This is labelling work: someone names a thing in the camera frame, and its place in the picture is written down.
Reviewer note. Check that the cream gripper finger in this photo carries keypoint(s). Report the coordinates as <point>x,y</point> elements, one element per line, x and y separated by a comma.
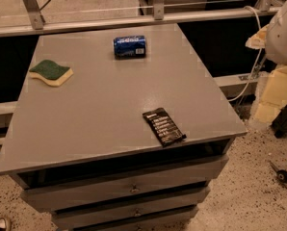
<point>258,40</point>
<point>274,96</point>

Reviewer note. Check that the blue pepsi can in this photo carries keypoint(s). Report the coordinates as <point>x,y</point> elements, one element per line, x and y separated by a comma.
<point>130,46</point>

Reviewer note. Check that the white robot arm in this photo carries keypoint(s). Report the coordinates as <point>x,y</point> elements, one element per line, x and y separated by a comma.
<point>273,38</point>

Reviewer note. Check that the black caster wheel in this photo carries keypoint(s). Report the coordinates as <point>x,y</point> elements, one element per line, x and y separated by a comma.
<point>281,174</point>

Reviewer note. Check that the top grey drawer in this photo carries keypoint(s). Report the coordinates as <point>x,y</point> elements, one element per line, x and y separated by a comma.
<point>145,180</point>

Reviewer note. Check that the grey drawer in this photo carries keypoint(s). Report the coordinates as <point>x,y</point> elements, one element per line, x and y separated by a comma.
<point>130,207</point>
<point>145,221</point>
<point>145,180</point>

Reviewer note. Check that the black snack packet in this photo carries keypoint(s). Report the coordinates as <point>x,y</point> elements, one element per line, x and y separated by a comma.
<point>163,127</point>

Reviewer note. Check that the middle grey drawer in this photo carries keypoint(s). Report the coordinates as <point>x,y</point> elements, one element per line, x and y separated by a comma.
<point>130,207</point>

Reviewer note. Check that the grey drawer cabinet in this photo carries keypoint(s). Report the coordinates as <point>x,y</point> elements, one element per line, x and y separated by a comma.
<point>92,126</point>

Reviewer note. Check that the bottom grey drawer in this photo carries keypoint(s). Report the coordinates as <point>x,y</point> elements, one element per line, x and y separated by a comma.
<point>145,221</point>

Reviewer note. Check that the green and yellow sponge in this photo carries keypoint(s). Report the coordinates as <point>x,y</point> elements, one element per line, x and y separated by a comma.
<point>51,73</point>

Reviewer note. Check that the shoe tip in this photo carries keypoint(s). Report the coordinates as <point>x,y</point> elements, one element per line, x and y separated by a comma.
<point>5,224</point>

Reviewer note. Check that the metal railing frame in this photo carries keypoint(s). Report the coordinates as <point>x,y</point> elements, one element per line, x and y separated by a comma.
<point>41,17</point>

